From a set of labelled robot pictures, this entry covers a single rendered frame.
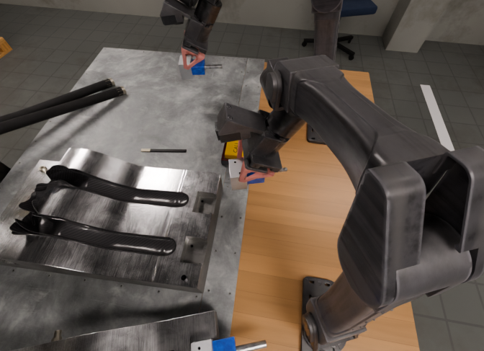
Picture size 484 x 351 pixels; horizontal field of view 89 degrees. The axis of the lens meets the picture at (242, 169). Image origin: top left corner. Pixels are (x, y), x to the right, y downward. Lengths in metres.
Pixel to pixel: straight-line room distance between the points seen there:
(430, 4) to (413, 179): 2.79
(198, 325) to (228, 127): 0.37
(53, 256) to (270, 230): 0.46
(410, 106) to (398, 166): 2.29
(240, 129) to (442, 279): 0.30
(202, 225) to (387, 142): 0.42
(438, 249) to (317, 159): 0.56
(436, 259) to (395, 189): 0.08
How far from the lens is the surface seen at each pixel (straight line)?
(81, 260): 0.61
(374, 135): 0.24
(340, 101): 0.28
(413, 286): 0.24
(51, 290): 0.74
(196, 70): 0.84
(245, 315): 0.60
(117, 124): 0.93
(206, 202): 0.60
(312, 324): 0.48
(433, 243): 0.25
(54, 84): 2.81
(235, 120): 0.40
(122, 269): 0.58
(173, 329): 0.56
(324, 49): 0.71
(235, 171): 0.53
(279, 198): 0.68
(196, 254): 0.56
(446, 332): 1.71
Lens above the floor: 1.40
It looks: 57 degrees down
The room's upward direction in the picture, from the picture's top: straight up
